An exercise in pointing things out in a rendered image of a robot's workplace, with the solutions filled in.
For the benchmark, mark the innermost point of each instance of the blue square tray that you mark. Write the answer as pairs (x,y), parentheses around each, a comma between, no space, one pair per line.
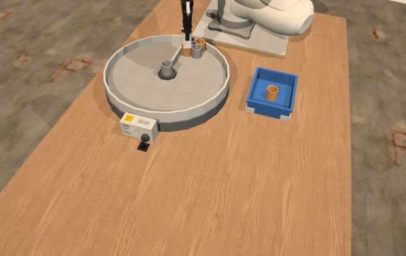
(257,102)

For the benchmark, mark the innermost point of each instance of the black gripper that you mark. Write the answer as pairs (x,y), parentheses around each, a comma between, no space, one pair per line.
(186,6)

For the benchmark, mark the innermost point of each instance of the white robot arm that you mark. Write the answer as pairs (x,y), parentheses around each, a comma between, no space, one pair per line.
(285,17)

